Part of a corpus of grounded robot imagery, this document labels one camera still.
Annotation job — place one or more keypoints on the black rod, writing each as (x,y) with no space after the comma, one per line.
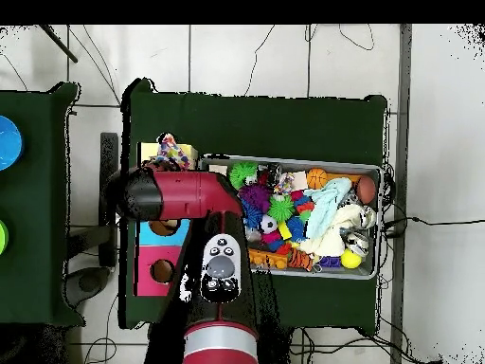
(58,43)

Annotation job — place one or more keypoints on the wooden box with three holes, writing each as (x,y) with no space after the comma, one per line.
(151,288)

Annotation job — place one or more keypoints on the brown toy football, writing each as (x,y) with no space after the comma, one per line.
(366,189)

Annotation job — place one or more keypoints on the shallow mesh toy bin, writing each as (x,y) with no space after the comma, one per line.
(341,271)

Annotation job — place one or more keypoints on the light blue cloth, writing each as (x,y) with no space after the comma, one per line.
(326,206)

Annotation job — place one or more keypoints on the polka dot cloth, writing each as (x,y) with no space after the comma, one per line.
(172,151)

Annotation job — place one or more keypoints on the grey floor base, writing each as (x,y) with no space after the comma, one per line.
(89,284)

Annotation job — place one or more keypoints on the blue disc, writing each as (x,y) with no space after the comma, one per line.
(9,144)

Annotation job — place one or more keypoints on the purple spiky ball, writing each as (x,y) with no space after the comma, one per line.
(257,195)

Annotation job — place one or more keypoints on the orange toy basketball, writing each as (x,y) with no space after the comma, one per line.
(317,178)

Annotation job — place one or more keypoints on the cream knitted cloth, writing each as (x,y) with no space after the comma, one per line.
(337,235)

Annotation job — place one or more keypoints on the dark green tablecloth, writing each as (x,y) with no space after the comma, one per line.
(284,121)

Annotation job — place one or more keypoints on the black upright bar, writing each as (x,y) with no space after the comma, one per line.
(109,151)

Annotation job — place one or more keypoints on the green disc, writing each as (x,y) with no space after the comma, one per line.
(2,237)

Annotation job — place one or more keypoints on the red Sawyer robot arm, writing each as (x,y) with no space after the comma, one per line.
(189,195)

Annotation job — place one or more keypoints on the yellow tennis ball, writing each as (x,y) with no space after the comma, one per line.
(351,259)

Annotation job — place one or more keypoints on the small soccer ball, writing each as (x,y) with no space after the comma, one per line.
(268,224)

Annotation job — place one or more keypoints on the green cloth side table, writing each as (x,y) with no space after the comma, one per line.
(38,189)

